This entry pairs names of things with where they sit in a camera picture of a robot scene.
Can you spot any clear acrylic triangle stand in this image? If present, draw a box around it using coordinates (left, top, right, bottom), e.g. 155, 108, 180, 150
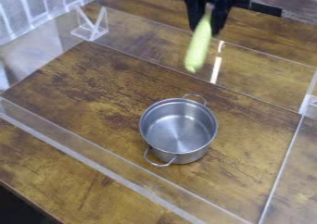
71, 7, 108, 42

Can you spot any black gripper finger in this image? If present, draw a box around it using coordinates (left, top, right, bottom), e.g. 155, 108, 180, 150
184, 0, 206, 31
210, 0, 231, 36

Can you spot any black bar on table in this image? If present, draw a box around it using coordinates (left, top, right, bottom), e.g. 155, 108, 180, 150
231, 0, 282, 17

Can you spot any clear acrylic barrier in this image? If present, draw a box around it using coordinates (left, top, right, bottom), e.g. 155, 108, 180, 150
0, 96, 250, 224

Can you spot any stainless steel pot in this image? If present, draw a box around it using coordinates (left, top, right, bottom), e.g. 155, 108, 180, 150
139, 93, 218, 168

